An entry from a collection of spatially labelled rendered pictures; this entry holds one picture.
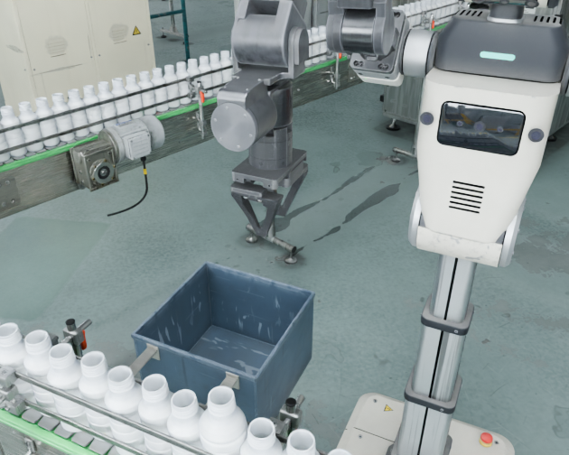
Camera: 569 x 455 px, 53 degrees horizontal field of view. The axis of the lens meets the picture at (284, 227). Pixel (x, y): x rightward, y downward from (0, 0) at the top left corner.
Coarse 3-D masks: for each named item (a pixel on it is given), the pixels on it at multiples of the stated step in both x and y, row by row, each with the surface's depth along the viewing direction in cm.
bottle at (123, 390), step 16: (112, 368) 88; (128, 368) 88; (112, 384) 86; (128, 384) 87; (112, 400) 88; (128, 400) 88; (128, 416) 88; (112, 432) 93; (128, 432) 90; (144, 448) 93
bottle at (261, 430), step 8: (256, 424) 80; (264, 424) 80; (272, 424) 79; (248, 432) 79; (256, 432) 81; (264, 432) 81; (272, 432) 78; (248, 440) 79; (256, 440) 77; (264, 440) 77; (272, 440) 78; (240, 448) 81; (248, 448) 80; (256, 448) 78; (264, 448) 78; (272, 448) 79; (280, 448) 81
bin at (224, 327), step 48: (192, 288) 146; (240, 288) 149; (288, 288) 142; (144, 336) 130; (192, 336) 152; (240, 336) 157; (288, 336) 129; (192, 384) 126; (240, 384) 118; (288, 384) 137
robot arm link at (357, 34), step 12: (348, 12) 97; (360, 12) 97; (372, 12) 96; (348, 24) 97; (360, 24) 96; (372, 24) 95; (348, 36) 97; (360, 36) 96; (372, 36) 96; (348, 48) 99; (360, 48) 98; (372, 48) 97; (372, 60) 101
